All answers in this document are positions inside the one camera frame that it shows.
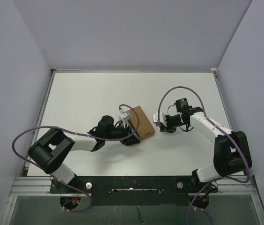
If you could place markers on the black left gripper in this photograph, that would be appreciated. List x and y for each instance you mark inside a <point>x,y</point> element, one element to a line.
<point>126,131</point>

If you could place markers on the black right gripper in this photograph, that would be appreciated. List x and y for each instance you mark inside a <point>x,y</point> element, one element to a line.
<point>167,129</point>

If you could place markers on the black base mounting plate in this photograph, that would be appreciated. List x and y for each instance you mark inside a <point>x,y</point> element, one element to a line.
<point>135,190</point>

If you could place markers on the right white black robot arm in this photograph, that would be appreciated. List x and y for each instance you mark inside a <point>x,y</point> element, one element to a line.
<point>231,149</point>

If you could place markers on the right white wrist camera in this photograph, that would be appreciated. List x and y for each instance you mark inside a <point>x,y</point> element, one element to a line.
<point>159,120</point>

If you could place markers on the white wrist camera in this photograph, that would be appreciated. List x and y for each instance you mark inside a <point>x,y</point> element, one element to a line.
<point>159,120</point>
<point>123,115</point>

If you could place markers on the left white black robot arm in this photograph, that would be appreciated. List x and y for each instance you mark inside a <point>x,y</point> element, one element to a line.
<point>50,151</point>

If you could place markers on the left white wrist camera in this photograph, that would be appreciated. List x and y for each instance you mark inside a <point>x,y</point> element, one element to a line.
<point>123,115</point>

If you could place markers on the brown cardboard box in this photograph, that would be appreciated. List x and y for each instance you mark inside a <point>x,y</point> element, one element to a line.
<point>145,129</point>

